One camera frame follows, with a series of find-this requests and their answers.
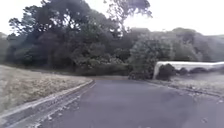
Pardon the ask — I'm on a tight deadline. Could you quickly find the leaf-strewn grass verge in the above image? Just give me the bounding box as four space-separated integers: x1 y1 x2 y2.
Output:
146 71 224 100

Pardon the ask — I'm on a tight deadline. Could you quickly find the grey asphalt road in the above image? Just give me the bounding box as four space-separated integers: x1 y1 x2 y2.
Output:
6 77 224 128

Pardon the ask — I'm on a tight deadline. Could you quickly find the dry grass slope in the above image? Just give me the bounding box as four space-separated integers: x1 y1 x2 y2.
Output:
0 63 93 113

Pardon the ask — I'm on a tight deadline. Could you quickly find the concrete kerb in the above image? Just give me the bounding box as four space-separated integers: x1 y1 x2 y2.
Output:
0 79 96 128

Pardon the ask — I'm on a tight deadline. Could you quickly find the white low wall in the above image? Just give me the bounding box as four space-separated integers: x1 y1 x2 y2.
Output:
152 60 224 80

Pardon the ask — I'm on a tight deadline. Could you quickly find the wood of dark trees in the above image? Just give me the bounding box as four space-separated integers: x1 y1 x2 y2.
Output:
0 0 224 81

